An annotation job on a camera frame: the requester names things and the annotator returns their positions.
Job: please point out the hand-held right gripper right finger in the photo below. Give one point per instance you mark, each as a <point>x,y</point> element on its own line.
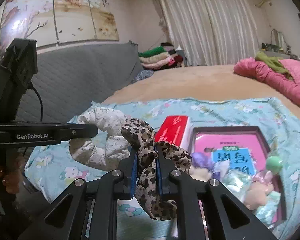
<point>160,177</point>

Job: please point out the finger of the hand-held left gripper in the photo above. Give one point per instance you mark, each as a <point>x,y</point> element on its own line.
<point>82,131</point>

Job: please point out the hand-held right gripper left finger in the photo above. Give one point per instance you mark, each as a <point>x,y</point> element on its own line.
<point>133,175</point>

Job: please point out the leopard print scrunchie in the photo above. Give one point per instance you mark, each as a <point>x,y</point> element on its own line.
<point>145,180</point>

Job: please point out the white floral fabric hat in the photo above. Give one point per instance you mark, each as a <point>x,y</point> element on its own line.
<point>100,152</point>

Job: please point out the cream plush with purple bow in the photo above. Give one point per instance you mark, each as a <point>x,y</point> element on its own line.
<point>201,161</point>

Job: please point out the green floral tissue pack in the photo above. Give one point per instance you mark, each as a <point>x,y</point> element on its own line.
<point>236,182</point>

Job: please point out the dark box with pink book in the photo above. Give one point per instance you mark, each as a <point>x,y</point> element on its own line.
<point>230,140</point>

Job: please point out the cream plush with pink bow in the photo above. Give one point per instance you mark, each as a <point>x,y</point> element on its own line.
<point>255,195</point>

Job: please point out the green puff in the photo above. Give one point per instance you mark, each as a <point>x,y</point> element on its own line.
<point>274,163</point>

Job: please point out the person's left hand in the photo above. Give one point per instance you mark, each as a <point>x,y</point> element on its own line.
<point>11,180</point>

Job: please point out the red tissue pack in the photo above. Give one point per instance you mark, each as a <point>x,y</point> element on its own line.
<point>170,130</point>

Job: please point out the grey quilted headboard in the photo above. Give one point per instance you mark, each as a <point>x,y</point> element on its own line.
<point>77,75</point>

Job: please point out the dark patterned cloth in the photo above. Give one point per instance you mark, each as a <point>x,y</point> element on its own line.
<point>143,75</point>

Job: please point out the blue cartoon cat printed blanket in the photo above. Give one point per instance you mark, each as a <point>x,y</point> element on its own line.
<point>215,112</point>

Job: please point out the beige bed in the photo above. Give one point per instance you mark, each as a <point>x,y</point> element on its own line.
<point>190,82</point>

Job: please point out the stack of folded clothes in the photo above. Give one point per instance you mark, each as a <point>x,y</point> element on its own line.
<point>157,57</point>

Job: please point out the pink quilt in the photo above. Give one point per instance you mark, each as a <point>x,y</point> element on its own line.
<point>277,80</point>

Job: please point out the green cloth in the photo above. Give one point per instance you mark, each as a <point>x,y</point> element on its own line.
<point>272,62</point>

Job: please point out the white pleated curtain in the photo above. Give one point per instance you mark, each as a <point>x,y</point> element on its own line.
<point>210,22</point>

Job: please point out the cluttered dresser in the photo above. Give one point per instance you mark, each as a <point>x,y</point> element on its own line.
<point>270,46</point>

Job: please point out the arched mirror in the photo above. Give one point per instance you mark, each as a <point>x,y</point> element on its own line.
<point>277,38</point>

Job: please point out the blossom tree wall mural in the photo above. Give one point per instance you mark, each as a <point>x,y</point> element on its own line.
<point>65,12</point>

